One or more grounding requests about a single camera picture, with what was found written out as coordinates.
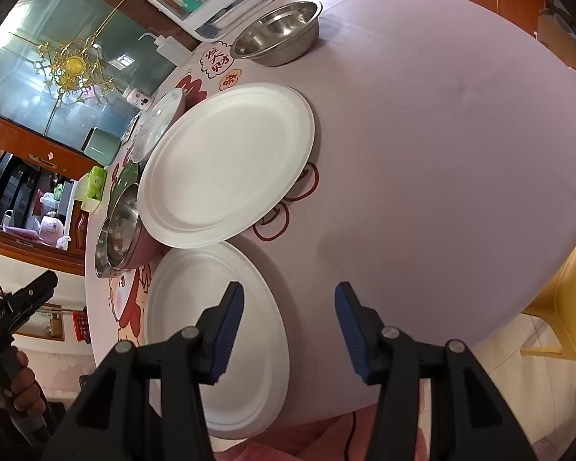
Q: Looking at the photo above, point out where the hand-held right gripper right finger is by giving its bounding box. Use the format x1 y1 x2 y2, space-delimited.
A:
334 282 541 461

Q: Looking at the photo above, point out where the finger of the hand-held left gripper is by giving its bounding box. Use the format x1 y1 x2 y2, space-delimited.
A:
2 270 59 318

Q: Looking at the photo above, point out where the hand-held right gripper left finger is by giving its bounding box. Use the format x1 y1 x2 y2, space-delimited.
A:
41 281 245 461

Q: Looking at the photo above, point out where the white plate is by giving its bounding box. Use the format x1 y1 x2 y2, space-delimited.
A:
137 83 316 249
145 240 290 440

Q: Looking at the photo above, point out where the small steel bowl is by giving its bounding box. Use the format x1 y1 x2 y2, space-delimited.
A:
94 216 126 280

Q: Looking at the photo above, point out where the pink steel bowl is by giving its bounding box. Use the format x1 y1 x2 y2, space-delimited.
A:
106 182 166 270

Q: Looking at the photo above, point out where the green plate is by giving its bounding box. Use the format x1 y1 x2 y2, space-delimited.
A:
106 161 141 217

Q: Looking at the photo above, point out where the large steel bowl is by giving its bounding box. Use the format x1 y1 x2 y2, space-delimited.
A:
229 1 323 67

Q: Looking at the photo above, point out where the person's left hand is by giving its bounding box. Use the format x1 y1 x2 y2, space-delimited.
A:
7 350 46 416

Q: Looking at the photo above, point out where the small red box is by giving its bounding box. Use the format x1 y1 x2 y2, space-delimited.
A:
72 311 91 342

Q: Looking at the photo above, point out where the pink plush toy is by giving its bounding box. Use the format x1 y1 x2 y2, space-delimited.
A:
33 216 73 249

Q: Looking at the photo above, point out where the green tissue packet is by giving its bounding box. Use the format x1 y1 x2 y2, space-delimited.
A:
79 166 109 213

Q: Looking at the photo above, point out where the mint green canister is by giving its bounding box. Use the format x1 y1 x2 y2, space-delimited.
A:
83 127 121 168

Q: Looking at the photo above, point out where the wooden cabinet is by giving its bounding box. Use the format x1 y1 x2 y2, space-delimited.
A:
0 106 126 277

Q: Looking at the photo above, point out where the printed tablecloth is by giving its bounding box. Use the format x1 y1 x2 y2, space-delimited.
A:
84 0 576 440

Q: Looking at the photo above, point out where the yellow chair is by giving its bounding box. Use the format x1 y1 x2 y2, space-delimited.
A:
521 214 576 363

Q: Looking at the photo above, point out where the small white jar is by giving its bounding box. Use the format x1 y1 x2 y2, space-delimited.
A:
122 87 152 109

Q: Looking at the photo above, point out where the gold ornament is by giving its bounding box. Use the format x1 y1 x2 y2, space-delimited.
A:
8 0 126 106

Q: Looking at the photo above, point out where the white squeeze bottle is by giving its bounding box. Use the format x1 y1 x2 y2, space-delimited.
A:
138 33 193 65

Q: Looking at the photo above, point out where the white storage box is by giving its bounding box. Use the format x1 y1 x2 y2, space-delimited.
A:
142 0 280 43

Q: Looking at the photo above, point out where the cardboard box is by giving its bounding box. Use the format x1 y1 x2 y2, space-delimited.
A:
538 5 576 75

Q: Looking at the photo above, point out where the wooden wall frame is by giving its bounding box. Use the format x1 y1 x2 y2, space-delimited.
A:
17 303 67 343

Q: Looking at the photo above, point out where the black cable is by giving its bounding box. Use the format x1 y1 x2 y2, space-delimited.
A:
343 410 356 461

